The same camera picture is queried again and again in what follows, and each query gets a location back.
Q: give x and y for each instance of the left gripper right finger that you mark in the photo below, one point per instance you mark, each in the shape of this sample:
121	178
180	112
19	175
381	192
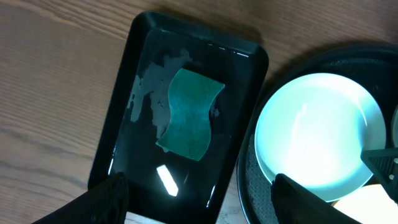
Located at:
295	204

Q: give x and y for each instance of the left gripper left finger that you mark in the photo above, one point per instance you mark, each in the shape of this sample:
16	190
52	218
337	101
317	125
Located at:
106	203

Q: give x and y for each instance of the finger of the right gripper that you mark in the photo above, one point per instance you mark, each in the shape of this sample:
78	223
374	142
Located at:
383	164

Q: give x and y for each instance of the light blue plate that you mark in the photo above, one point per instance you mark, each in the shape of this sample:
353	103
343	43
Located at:
394	127
314	128

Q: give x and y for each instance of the green yellow sponge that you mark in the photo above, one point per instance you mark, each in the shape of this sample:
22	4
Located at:
191	96

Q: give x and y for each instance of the yellow plate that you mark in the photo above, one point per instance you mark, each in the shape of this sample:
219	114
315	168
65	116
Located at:
369	204

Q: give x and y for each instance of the rectangular black tray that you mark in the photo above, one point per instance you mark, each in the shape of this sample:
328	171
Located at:
165	186

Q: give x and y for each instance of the round black tray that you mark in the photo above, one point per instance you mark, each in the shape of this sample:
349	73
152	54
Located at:
372	66

